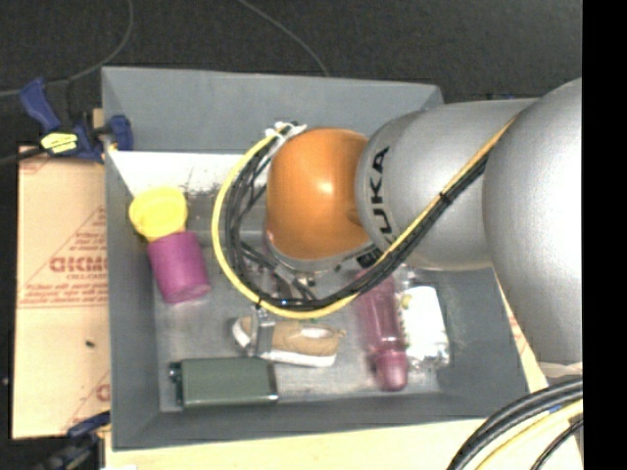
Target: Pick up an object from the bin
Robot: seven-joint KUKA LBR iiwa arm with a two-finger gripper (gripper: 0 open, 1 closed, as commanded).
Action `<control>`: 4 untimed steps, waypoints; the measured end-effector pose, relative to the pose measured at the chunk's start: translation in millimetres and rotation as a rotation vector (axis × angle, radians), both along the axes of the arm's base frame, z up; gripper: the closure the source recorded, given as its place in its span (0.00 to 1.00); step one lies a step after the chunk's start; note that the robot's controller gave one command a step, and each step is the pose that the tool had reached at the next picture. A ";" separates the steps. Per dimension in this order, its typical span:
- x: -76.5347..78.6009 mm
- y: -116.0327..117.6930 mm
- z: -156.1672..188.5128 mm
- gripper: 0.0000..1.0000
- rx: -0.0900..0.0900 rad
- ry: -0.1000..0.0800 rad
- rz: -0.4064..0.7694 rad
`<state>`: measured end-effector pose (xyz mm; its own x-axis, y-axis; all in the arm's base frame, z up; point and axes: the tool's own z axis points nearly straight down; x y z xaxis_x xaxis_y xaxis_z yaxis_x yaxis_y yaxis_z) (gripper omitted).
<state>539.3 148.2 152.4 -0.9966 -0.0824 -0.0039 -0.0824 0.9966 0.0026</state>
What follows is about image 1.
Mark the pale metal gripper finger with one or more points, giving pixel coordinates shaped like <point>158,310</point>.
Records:
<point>265,335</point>

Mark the tan toy shoe white sole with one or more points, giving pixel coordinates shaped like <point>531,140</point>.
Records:
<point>306,343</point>

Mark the dark green flat block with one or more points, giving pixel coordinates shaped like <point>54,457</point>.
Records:
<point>225,382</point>

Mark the pink plastic bottle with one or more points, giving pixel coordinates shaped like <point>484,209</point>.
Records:
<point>384,331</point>

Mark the purple plastic cup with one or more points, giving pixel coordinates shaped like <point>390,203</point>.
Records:
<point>178,267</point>

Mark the white packet in clear wrap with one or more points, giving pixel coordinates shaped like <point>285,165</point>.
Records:
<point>425,321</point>

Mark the yellow plastic cup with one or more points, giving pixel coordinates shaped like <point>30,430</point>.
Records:
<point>158,211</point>

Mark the grey metal bin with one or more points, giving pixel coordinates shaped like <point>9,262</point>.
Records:
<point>196,110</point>

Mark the brown cardboard board red print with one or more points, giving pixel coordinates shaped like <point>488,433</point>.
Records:
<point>59,243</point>

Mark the black cylinder on white bracket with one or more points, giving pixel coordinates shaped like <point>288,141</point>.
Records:
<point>367,261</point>

